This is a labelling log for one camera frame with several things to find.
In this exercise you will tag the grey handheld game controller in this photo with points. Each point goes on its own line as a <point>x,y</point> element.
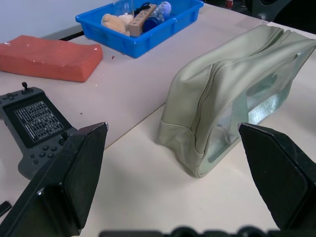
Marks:
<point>34,121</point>

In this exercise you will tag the small black object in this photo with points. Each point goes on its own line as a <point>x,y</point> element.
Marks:
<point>5,207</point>

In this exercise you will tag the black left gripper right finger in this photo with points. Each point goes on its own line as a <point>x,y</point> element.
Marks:
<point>276,172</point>

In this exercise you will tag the dark chair base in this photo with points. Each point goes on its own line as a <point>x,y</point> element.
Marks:
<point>284,10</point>

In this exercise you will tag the red foam block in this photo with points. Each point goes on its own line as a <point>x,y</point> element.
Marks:
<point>49,58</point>

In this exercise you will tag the blue bottle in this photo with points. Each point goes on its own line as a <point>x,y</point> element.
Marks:
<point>158,14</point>

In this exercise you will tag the beige plush toy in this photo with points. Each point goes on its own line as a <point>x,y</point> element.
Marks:
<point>114,22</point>

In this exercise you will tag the wooden block with holes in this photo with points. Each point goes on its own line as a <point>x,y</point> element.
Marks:
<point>140,21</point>

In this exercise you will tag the clear glass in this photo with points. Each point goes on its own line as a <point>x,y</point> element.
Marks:
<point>126,7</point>

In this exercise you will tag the green zip pouch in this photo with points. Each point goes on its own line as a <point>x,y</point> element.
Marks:
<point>222,81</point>

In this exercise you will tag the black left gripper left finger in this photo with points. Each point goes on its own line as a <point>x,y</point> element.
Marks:
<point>74,177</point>

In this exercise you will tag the blue plastic tray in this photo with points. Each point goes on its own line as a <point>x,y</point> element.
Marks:
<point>153,37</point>

